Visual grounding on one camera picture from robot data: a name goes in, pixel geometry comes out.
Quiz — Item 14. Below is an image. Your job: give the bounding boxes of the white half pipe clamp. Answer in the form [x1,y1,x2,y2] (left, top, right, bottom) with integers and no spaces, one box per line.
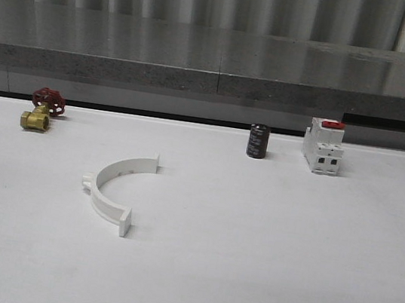
[81,155,160,237]

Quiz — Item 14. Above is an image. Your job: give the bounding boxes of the black cylindrical capacitor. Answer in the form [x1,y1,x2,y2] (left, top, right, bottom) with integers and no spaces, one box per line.
[246,123,271,159]

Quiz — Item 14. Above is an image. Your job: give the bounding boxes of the grey stone countertop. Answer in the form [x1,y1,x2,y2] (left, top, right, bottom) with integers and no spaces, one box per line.
[0,0,405,131]

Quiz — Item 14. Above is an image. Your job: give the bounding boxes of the brass valve red handwheel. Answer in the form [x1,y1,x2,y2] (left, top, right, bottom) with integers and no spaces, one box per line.
[20,87,66,132]

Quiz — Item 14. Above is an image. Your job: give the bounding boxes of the white circuit breaker red switch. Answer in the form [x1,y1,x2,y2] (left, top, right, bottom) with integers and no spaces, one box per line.
[302,117,345,176]

